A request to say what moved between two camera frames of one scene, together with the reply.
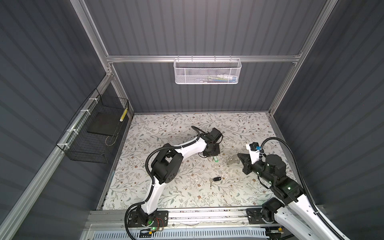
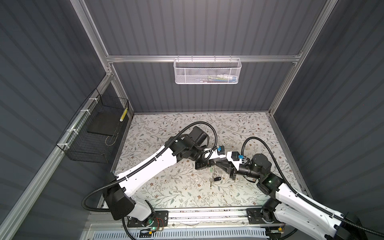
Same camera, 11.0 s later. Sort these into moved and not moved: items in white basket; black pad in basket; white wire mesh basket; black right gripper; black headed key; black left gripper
Moved: black left gripper; black right gripper
Not moved: black headed key; white wire mesh basket; items in white basket; black pad in basket
